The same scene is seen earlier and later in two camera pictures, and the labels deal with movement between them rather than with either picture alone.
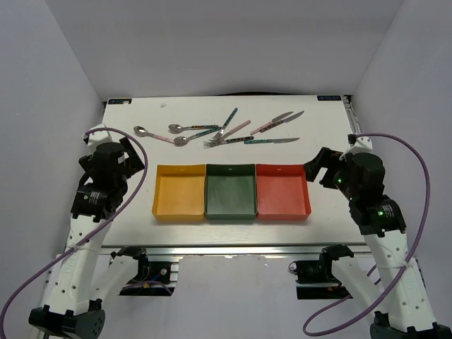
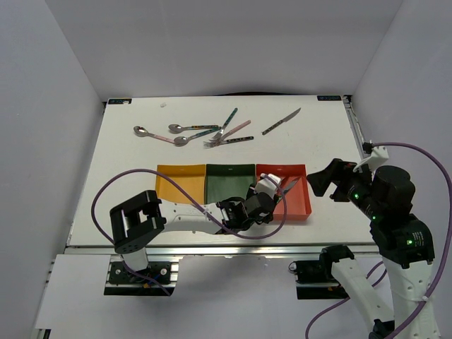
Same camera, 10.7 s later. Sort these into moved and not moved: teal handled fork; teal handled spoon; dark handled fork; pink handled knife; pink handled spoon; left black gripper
Moved: pink handled knife; left black gripper
Not moved: teal handled fork; pink handled spoon; teal handled spoon; dark handled fork
